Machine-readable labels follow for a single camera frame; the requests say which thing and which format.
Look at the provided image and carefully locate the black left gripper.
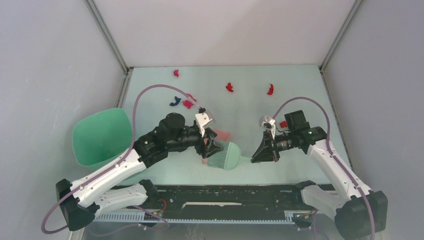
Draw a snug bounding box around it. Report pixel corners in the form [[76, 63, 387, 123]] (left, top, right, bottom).
[[167, 126, 224, 159]]

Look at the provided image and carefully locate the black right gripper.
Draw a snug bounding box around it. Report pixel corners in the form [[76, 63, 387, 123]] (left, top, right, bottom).
[[251, 128, 296, 162]]

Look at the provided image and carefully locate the pink plastic dustpan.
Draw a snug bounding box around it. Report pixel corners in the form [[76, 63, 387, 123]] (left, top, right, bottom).
[[201, 129, 231, 169]]

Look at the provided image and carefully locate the green hand brush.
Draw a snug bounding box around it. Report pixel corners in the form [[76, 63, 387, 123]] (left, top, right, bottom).
[[206, 141, 252, 170]]

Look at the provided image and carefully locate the small red paper scrap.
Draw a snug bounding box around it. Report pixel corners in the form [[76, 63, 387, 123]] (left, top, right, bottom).
[[279, 121, 288, 128]]

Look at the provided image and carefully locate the magenta paper scrap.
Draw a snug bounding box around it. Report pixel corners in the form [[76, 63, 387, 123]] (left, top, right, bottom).
[[182, 93, 197, 109]]

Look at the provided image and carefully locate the blue paper scrap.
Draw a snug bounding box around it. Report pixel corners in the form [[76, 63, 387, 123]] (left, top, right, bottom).
[[169, 96, 182, 107]]

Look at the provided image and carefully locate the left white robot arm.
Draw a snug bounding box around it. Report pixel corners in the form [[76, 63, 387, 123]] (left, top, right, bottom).
[[56, 109, 223, 231]]

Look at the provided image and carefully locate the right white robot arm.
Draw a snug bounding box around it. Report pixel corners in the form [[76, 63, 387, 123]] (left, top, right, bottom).
[[251, 110, 388, 240]]

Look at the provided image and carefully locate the green plastic waste bin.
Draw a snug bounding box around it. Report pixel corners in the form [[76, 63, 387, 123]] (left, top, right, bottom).
[[71, 108, 133, 172]]

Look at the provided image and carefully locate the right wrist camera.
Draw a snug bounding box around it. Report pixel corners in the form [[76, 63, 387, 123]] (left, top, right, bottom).
[[259, 115, 276, 139]]

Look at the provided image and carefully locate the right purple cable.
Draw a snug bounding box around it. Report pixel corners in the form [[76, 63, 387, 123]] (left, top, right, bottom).
[[271, 96, 377, 240]]

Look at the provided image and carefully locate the purple cable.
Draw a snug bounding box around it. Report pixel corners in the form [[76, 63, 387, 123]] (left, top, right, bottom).
[[271, 96, 377, 240], [40, 84, 205, 235]]

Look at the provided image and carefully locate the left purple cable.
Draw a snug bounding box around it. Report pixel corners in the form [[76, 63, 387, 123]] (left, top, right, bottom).
[[40, 84, 205, 235]]

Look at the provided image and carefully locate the left aluminium frame post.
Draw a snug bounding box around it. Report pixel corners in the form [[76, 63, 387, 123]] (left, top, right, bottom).
[[83, 0, 130, 75]]

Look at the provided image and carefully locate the aluminium frame post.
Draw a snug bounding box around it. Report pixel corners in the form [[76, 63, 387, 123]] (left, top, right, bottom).
[[319, 0, 365, 74], [83, 0, 130, 75]]

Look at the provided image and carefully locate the right aluminium frame post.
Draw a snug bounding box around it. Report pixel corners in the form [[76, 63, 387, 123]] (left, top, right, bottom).
[[319, 0, 365, 74]]

